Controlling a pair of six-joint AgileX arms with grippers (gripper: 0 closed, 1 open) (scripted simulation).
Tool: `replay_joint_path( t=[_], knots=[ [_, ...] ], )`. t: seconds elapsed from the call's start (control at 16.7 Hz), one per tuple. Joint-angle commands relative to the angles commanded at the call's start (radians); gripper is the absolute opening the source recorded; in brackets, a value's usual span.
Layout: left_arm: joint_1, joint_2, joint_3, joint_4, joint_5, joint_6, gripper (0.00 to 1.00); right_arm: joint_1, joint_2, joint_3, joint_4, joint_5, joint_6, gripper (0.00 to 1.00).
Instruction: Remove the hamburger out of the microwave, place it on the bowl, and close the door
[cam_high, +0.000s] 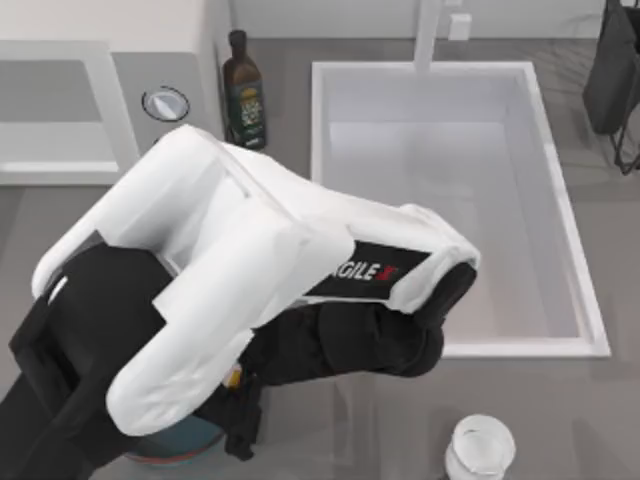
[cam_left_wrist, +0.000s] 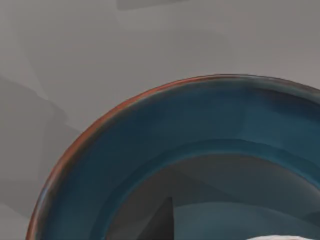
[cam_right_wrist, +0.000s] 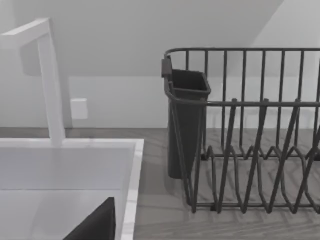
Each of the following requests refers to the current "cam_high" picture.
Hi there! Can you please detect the white cup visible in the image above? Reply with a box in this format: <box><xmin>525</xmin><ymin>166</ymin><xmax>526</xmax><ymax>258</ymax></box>
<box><xmin>446</xmin><ymin>413</ymin><xmax>517</xmax><ymax>480</ymax></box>

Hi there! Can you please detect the white sink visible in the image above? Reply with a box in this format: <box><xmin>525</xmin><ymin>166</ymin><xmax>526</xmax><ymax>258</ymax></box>
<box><xmin>310</xmin><ymin>60</ymin><xmax>613</xmax><ymax>359</ymax></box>

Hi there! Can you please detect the dark green bottle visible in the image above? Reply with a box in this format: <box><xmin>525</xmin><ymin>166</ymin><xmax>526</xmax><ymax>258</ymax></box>
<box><xmin>221</xmin><ymin>29</ymin><xmax>269</xmax><ymax>151</ymax></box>

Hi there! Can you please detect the round microwave knob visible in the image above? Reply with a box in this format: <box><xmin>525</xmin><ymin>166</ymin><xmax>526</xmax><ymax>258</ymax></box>
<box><xmin>141</xmin><ymin>85</ymin><xmax>192</xmax><ymax>122</ymax></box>

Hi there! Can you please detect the pale microwave door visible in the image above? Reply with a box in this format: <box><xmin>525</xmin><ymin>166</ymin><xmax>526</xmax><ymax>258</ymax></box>
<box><xmin>0</xmin><ymin>40</ymin><xmax>140</xmax><ymax>174</ymax></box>

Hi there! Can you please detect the pale microwave oven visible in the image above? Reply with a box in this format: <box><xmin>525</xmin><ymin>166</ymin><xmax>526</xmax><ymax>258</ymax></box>
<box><xmin>0</xmin><ymin>38</ymin><xmax>222</xmax><ymax>187</ymax></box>

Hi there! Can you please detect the tall white tap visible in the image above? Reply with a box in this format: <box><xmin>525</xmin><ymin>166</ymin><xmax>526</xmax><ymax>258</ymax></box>
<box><xmin>412</xmin><ymin>0</ymin><xmax>473</xmax><ymax>74</ymax></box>

